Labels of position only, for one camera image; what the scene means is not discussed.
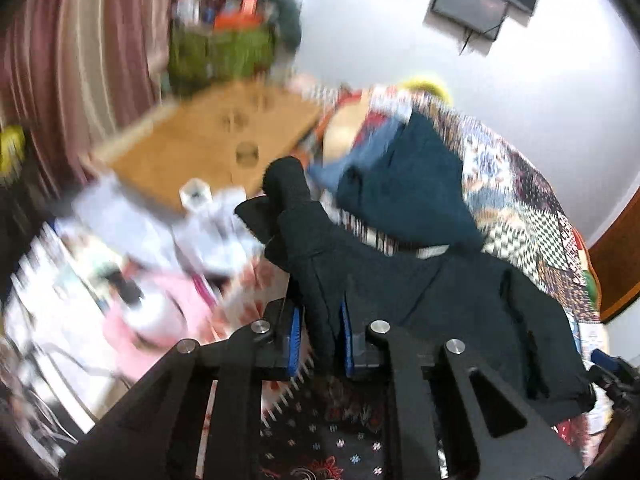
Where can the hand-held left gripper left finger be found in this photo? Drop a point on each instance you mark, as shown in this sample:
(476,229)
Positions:
(295,342)

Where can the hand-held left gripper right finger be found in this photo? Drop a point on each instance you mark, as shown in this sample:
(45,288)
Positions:
(346,342)

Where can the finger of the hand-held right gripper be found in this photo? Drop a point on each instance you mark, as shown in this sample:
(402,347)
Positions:
(602,360)

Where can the black pants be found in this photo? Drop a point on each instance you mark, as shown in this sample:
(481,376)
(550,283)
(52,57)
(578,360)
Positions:
(400,290)

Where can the pink cloth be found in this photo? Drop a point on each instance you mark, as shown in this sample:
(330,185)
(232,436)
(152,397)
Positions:
(150,320)

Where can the dark teal garment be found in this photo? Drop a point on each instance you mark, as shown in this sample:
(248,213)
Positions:
(420,185)

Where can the small clear cup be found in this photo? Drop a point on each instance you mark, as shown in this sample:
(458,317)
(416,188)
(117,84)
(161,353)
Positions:
(195,195)

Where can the blue jeans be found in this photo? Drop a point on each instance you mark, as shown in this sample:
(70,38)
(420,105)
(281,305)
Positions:
(370,155)

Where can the patchwork printed blanket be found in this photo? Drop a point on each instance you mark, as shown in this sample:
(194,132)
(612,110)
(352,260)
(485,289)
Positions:
(510,180)

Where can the bamboo lap desk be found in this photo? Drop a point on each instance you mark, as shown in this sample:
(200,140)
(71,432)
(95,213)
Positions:
(200,135)

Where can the yellow foam pad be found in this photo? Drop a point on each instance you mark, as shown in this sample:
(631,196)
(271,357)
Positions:
(427,85)

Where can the green fabric storage bag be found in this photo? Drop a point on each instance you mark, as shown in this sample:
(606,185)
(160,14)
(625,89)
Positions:
(220,57)

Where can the grey neck pillow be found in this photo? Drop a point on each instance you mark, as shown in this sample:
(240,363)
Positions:
(287,15)

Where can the orange box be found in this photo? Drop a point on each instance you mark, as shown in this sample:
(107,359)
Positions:
(237,12)

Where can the striped red curtain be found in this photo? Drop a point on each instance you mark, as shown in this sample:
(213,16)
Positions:
(65,70)

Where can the small black monitor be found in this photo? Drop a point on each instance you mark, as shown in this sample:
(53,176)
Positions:
(467,5)

